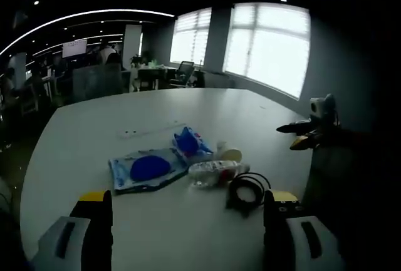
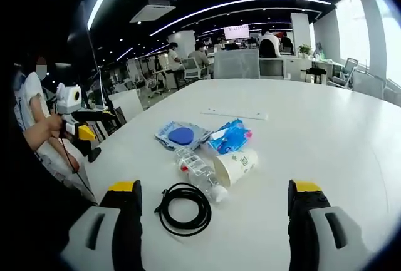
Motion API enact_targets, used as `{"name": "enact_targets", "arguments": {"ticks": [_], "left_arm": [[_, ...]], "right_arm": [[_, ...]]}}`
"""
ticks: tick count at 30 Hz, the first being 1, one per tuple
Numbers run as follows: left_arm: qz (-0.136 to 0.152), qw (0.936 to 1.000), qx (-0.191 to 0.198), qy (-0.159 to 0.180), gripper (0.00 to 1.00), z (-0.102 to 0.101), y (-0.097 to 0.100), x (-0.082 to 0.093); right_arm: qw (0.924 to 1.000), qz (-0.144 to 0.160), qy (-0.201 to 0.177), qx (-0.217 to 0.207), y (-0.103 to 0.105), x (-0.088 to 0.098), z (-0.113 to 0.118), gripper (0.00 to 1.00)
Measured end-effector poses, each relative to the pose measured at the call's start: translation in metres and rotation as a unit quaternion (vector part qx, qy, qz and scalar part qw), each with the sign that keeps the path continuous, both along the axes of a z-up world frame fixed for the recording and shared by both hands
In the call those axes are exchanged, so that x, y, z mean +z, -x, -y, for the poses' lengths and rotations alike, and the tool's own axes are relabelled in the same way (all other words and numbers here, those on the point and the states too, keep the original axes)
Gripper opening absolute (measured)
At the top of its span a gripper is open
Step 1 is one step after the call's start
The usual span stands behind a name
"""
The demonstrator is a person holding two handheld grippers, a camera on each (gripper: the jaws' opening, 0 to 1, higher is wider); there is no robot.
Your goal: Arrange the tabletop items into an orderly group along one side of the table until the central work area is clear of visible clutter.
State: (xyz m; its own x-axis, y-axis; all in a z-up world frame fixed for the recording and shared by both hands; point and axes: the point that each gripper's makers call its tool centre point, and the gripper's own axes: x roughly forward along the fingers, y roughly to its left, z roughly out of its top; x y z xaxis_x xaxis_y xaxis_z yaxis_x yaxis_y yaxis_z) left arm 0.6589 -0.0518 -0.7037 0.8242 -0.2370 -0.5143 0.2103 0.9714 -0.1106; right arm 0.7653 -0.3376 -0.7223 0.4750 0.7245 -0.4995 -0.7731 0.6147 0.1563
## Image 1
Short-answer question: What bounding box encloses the white table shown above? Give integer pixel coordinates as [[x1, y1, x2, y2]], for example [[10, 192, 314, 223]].
[[19, 88, 317, 271]]

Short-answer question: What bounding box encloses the wall monitor screen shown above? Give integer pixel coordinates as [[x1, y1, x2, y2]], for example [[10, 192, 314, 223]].
[[61, 39, 88, 59]]

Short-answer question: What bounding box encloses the black cable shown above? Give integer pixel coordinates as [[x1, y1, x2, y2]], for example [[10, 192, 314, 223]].
[[225, 171, 272, 218]]

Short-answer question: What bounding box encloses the grey partition panel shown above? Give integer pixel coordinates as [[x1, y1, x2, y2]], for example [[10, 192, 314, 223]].
[[71, 64, 123, 101]]

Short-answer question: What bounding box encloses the background desk with items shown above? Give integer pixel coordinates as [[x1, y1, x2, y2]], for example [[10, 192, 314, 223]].
[[130, 59, 178, 92]]

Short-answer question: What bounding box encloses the blue pouch packet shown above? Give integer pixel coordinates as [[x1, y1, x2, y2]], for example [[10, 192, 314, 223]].
[[108, 147, 189, 195]]

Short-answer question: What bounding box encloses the white power strip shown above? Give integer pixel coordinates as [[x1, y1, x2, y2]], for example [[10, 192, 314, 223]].
[[116, 121, 188, 140]]

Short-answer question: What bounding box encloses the clear plastic bottle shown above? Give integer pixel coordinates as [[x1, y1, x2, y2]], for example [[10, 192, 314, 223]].
[[188, 160, 251, 188]]

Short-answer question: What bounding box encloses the blue snack packet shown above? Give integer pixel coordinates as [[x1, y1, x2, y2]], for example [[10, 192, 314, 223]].
[[171, 126, 214, 158]]

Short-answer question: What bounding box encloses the small white cup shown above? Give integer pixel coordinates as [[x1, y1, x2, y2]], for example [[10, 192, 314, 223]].
[[216, 141, 244, 162]]

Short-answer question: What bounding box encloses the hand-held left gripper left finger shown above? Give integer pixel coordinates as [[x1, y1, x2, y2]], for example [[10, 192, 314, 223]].
[[29, 189, 113, 271]]

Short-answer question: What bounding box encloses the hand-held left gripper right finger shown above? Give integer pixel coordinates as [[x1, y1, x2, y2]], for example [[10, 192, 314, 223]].
[[263, 189, 345, 271]]

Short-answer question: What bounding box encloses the black office chair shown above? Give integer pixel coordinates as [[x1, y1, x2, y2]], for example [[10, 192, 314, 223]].
[[169, 60, 195, 89]]

